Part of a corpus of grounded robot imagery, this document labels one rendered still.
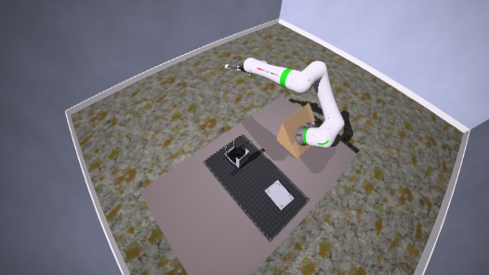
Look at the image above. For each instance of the white rectangular frame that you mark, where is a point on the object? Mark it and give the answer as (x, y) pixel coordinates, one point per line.
(279, 195)

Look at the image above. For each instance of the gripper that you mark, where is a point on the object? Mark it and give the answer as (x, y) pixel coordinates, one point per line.
(236, 66)

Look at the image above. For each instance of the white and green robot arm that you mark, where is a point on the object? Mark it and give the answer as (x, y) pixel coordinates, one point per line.
(315, 75)

